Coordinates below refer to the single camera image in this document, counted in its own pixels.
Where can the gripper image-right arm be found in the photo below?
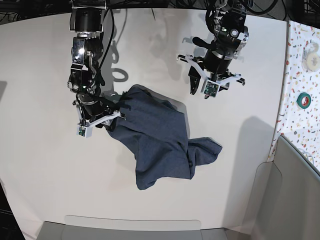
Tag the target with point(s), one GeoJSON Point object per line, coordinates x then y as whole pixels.
{"type": "Point", "coordinates": [211, 67]}

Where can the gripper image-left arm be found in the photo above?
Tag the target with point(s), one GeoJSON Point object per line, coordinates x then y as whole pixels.
{"type": "Point", "coordinates": [96, 111]}

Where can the dark blue t-shirt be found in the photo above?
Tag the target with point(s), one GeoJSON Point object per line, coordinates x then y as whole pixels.
{"type": "Point", "coordinates": [156, 133]}

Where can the green tape roll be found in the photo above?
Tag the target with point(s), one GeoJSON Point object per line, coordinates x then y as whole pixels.
{"type": "Point", "coordinates": [304, 100]}

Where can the clear tape roll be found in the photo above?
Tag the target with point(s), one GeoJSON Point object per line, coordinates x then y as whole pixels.
{"type": "Point", "coordinates": [311, 57]}

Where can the terrazzo patterned side surface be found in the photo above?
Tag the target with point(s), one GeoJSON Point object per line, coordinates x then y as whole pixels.
{"type": "Point", "coordinates": [300, 126]}

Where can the grey chair bottom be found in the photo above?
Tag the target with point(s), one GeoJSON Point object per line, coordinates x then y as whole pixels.
{"type": "Point", "coordinates": [92, 228]}

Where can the grey chair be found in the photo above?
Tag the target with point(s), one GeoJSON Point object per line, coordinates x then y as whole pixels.
{"type": "Point", "coordinates": [285, 200]}
{"type": "Point", "coordinates": [92, 228]}

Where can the grey chair right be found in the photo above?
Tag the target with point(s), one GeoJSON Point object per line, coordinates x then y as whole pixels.
{"type": "Point", "coordinates": [285, 200]}

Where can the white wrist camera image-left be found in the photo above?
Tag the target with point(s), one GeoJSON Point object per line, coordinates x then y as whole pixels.
{"type": "Point", "coordinates": [84, 130]}

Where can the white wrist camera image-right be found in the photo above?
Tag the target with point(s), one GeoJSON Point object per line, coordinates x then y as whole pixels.
{"type": "Point", "coordinates": [211, 89]}

